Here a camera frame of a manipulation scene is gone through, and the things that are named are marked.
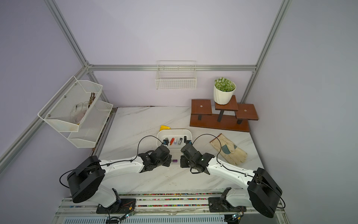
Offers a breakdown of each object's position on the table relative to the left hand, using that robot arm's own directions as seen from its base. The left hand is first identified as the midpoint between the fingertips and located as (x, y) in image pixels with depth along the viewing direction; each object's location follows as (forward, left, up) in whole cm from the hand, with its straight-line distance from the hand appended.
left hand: (168, 158), depth 88 cm
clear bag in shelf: (+16, +50, +27) cm, 59 cm away
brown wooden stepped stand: (+34, -48, +2) cm, 59 cm away
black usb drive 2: (+16, -11, -3) cm, 20 cm away
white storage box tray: (+17, -5, -3) cm, 18 cm away
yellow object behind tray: (+27, +6, -2) cm, 27 cm away
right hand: (-4, -10, +3) cm, 11 cm away
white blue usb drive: (+15, -4, -2) cm, 15 cm away
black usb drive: (+3, 0, +15) cm, 15 cm away
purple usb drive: (0, -4, -4) cm, 5 cm away
